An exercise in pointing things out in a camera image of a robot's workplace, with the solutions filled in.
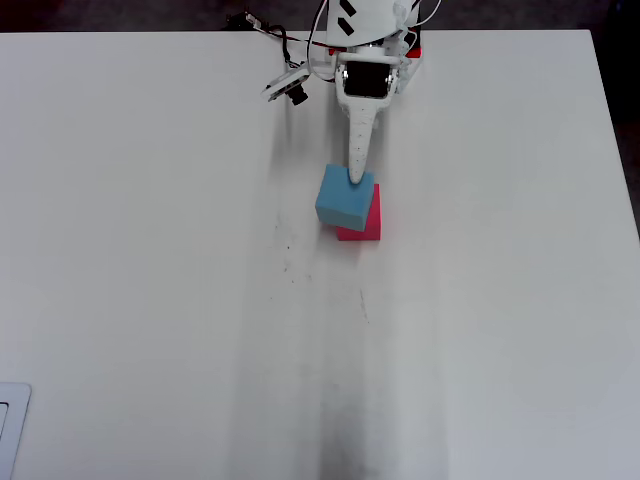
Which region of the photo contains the black camera cable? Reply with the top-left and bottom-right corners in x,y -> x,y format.
275,28 -> 309,76

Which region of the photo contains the red foam cube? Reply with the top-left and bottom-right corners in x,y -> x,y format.
335,183 -> 384,243

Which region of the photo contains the white red robot base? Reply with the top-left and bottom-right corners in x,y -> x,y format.
399,27 -> 426,96

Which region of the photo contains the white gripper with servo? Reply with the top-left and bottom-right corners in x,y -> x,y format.
335,47 -> 404,185

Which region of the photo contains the clear spiral cable wrap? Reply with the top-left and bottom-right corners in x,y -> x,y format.
391,0 -> 420,81

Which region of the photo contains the silver laptop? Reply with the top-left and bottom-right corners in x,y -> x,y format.
0,382 -> 32,480

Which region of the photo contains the small black circuit board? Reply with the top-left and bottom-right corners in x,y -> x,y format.
224,12 -> 264,34

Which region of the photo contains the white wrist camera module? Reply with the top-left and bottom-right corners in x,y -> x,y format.
259,69 -> 310,107

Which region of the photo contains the blue foam cube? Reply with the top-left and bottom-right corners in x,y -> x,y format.
314,163 -> 376,233

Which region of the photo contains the red white servo cable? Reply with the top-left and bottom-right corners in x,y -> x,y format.
304,0 -> 344,84
247,17 -> 331,51

